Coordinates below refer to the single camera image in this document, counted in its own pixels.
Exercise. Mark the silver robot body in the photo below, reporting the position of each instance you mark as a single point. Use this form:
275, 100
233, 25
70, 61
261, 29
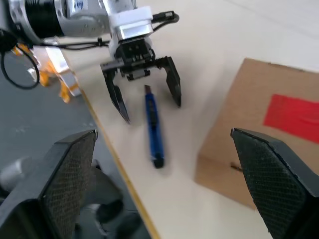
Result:
12, 174

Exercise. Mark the blue utility cutter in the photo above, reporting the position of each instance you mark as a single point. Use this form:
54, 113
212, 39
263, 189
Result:
154, 129

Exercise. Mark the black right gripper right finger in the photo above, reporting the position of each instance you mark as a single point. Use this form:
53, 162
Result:
276, 179

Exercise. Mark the white and yellow frame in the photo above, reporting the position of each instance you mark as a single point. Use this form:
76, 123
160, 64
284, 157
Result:
63, 72

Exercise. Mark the red tape strip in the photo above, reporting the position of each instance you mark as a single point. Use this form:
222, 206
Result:
291, 114

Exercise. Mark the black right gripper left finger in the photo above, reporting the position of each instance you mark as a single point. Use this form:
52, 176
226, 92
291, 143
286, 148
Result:
62, 179

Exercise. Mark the dark rounded robot part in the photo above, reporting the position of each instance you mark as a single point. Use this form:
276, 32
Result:
109, 196

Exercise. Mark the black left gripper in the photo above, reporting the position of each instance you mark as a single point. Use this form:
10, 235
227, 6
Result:
135, 56

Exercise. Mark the brown cardboard box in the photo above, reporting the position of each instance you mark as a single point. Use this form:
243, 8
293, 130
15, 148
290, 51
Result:
229, 124

